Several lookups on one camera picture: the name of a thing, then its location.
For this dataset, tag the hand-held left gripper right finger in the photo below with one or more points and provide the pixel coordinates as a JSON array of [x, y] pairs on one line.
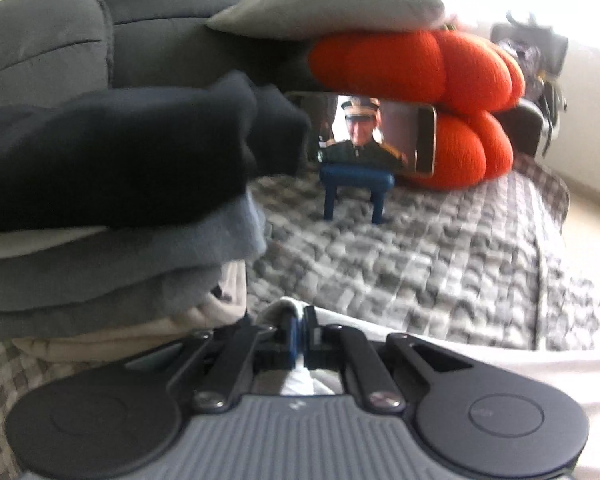
[[312, 345]]

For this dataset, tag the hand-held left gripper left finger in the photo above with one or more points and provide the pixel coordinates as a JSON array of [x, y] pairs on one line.
[[293, 342]]

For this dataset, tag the white shirt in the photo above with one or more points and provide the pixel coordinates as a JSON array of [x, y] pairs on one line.
[[505, 365]]

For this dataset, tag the stack of folded clothes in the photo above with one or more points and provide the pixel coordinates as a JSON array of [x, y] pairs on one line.
[[105, 160]]

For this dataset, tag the grey checked sofa cover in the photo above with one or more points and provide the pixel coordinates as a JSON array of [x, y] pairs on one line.
[[405, 260]]

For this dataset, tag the blue phone stand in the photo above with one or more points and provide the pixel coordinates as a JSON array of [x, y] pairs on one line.
[[355, 177]]

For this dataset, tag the smartphone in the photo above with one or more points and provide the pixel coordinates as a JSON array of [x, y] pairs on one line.
[[365, 135]]

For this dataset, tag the orange pumpkin cushion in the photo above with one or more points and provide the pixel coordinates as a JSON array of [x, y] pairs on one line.
[[420, 65], [470, 150]]

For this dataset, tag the white pillow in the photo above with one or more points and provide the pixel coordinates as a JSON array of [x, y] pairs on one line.
[[340, 5]]

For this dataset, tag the white office chair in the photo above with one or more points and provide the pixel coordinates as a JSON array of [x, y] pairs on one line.
[[550, 100]]

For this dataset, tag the grey sofa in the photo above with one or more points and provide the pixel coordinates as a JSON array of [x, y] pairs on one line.
[[145, 25]]

